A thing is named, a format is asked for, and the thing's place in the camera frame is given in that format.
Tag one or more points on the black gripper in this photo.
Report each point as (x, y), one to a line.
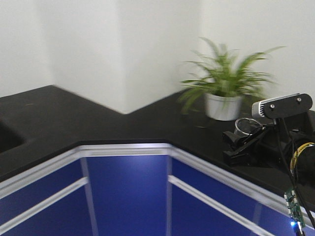
(290, 138)

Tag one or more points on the clear glass beaker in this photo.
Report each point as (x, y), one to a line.
(246, 126)

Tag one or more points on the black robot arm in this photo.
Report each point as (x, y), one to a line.
(304, 176)

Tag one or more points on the black bench sink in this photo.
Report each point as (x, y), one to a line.
(10, 137)

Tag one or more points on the white plant pot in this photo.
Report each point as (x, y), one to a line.
(222, 108)

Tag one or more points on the green potted plant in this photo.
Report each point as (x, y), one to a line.
(223, 76)

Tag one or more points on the blue cabinet with silver trim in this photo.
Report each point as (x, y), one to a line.
(139, 190)

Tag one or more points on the green circuit board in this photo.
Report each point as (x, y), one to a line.
(294, 209)

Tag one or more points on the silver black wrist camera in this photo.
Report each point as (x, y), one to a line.
(282, 106)

